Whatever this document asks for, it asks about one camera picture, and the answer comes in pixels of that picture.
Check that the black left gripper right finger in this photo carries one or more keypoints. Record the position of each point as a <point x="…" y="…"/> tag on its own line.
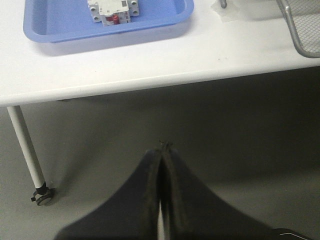
<point x="191" y="211"/>

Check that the blue plastic tray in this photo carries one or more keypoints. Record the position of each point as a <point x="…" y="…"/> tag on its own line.
<point x="52" y="21"/>

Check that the white circuit breaker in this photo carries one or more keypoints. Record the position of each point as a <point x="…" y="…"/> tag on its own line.
<point x="113" y="12"/>

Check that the black caster wheel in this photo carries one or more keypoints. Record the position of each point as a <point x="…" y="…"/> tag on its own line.
<point x="43" y="195"/>

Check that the silver mesh tray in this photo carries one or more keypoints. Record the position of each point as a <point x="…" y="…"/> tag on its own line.
<point x="303" y="21"/>

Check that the white table leg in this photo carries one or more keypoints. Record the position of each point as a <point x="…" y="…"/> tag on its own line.
<point x="27" y="147"/>

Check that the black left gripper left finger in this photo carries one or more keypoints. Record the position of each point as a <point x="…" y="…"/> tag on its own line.
<point x="131" y="213"/>

